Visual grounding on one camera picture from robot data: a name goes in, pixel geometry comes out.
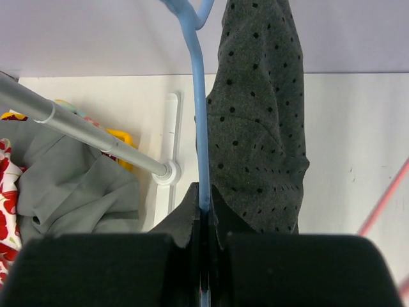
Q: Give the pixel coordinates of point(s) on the white red floral skirt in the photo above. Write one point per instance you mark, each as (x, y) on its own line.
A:
(10, 234)

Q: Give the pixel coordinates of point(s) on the pastel floral skirt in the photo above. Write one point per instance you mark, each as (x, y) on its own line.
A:
(76, 111)

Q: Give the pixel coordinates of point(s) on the blue hanger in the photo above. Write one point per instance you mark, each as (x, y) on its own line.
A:
(192, 21)

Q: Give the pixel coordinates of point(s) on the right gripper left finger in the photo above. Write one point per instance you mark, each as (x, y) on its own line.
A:
(158, 268)

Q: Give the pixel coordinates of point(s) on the red white polka-dot skirt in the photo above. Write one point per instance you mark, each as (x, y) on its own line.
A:
(13, 117)

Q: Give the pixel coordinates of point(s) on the plain grey skirt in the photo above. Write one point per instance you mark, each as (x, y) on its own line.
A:
(68, 186)

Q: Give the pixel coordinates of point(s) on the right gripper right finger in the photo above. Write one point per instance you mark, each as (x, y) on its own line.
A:
(248, 268)

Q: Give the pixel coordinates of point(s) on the dark grey dotted skirt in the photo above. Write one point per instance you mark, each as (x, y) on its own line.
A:
(256, 116)

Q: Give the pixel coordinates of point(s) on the silver white clothes rack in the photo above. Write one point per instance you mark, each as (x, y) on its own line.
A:
(166, 172)

